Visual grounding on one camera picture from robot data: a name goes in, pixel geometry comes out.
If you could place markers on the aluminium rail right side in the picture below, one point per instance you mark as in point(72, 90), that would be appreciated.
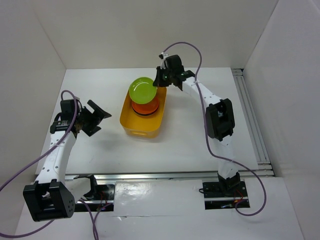
point(265, 168)

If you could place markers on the orange plate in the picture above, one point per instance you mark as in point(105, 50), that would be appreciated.
point(147, 107)

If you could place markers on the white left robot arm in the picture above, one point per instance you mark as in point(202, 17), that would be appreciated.
point(49, 198)

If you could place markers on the black plate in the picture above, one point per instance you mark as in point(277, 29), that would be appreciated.
point(145, 114)

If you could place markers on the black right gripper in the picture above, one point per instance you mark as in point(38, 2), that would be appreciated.
point(158, 82)

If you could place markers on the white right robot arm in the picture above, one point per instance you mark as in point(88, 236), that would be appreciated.
point(218, 115)

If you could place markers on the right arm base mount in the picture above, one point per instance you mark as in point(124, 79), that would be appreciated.
point(216, 197)

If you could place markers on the aluminium rail front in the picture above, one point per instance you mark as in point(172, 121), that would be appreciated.
point(172, 175)

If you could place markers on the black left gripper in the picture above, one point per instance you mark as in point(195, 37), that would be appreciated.
point(96, 117)

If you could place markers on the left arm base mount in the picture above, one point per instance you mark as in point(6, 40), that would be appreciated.
point(98, 196)

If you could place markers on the yellow plastic bin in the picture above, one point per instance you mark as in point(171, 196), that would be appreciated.
point(143, 126)

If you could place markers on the green plate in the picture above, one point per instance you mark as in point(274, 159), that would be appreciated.
point(142, 91)

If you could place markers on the aluminium rail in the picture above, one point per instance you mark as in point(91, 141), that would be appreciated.
point(265, 168)
point(172, 175)

